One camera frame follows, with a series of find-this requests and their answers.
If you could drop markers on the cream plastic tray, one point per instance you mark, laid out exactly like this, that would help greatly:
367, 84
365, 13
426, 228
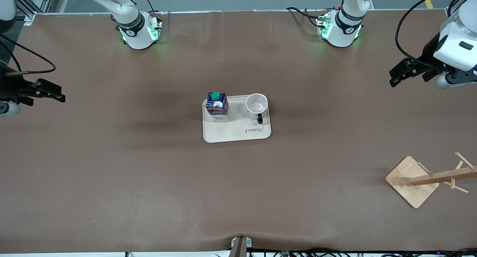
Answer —
238, 132

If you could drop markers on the blue milk carton green cap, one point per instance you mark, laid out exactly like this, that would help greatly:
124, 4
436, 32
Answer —
218, 106

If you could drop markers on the silver table edge rail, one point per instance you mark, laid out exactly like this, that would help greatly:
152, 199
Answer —
242, 11

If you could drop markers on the metal table edge clamp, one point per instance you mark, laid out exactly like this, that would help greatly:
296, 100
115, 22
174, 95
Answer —
241, 245

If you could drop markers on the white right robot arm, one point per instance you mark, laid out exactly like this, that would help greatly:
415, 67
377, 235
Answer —
136, 33

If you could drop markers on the wooden mug tree stand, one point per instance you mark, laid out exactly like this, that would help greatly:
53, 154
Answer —
410, 180

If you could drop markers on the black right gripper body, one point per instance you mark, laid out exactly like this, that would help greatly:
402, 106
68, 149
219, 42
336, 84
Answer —
10, 88

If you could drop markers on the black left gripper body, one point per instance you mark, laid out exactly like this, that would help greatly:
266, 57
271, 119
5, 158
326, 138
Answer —
429, 52

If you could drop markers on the brown table cover mat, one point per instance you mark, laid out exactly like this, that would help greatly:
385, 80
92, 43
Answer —
238, 193

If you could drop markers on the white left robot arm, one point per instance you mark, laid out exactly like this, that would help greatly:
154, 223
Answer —
344, 25

